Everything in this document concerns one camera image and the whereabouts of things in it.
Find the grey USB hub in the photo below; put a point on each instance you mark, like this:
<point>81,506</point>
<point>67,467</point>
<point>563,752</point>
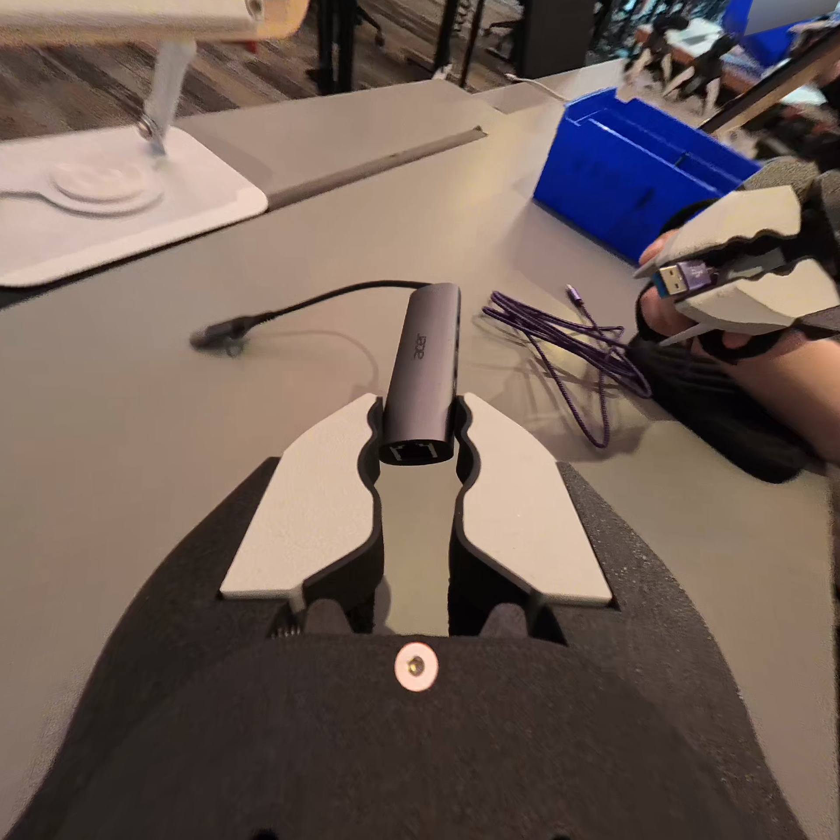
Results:
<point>423,367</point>

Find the black wrist rest pad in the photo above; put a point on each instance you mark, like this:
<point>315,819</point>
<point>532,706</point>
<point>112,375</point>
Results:
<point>741,439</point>

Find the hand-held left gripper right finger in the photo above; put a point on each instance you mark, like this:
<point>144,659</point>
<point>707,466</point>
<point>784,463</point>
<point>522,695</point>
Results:
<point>525,525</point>

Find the blue plastic bin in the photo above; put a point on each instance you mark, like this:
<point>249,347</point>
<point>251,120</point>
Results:
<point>610,170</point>

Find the grey desk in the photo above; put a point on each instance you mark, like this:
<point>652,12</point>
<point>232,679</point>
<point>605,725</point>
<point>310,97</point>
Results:
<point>164,394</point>

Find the person's right hand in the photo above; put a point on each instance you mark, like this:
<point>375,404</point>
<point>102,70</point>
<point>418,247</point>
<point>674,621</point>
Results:
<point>787,387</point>

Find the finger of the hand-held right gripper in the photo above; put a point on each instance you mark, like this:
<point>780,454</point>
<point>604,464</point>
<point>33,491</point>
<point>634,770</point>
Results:
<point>774,295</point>
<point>741,216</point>

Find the instruction sheet on stand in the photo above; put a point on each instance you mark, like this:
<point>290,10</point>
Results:
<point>131,19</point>

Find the white document stand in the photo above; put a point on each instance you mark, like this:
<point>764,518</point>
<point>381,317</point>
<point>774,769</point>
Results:
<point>197,197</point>

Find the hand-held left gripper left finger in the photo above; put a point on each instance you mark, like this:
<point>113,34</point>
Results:
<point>308,518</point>

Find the idle black gripper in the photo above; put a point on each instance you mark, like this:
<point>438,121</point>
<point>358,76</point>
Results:
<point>705,72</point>
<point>646,52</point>

